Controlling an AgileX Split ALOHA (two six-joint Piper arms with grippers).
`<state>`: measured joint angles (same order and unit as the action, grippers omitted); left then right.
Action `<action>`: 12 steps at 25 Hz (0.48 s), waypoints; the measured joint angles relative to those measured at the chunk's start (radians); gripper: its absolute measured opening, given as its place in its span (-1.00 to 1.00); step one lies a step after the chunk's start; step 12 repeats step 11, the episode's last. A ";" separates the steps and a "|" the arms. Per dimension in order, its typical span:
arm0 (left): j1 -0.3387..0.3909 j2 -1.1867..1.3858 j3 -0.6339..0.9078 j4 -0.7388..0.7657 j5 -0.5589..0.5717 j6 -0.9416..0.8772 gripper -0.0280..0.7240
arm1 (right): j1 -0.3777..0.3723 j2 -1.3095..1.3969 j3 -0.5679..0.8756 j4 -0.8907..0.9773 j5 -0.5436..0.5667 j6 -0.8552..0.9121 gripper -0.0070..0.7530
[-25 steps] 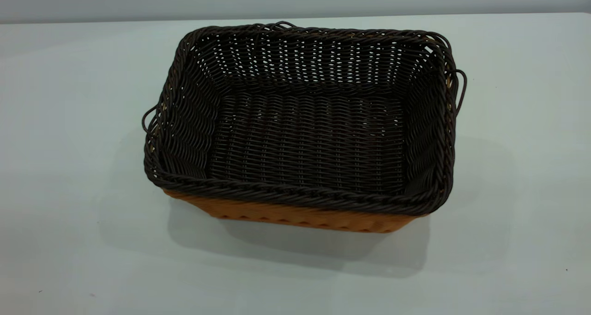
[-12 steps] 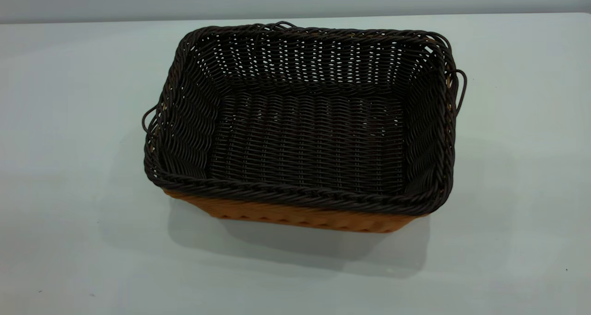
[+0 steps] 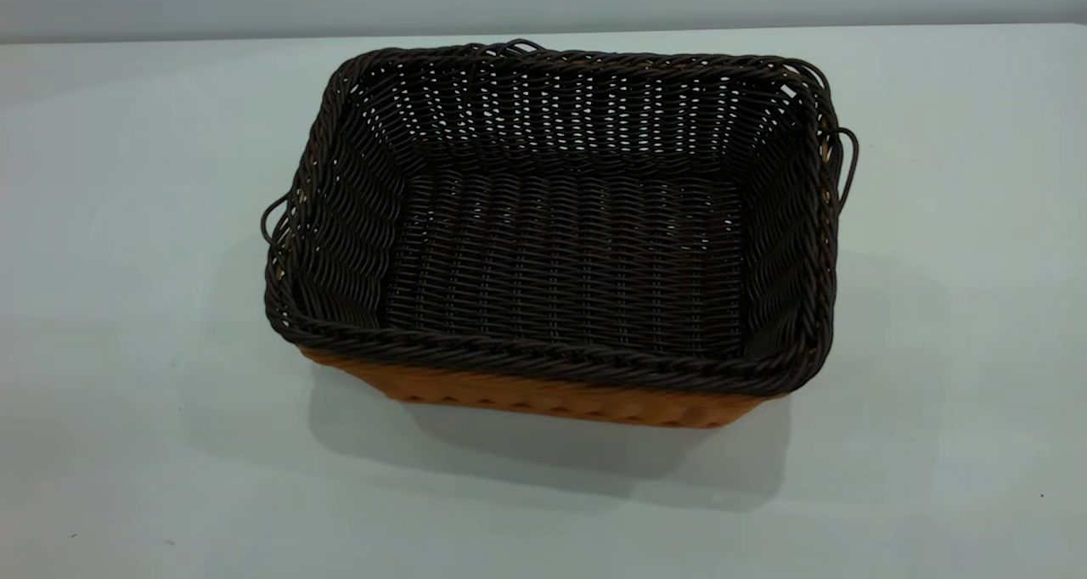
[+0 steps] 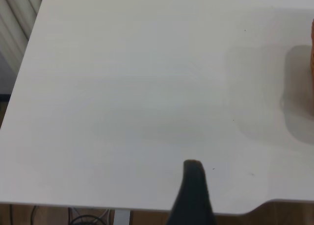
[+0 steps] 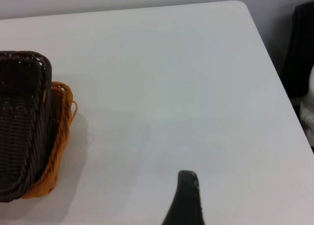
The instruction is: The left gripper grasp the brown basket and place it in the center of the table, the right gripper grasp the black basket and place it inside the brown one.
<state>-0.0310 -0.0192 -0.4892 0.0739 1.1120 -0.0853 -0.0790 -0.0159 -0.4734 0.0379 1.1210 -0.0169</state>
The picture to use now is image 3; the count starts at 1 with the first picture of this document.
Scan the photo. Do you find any dark brown wicker basket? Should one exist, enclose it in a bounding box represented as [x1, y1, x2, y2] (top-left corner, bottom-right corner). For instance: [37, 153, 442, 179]
[260, 38, 859, 397]

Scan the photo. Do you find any light brown wicker basket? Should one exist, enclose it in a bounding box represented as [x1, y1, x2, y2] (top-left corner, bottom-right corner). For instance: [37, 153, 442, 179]
[297, 346, 787, 430]

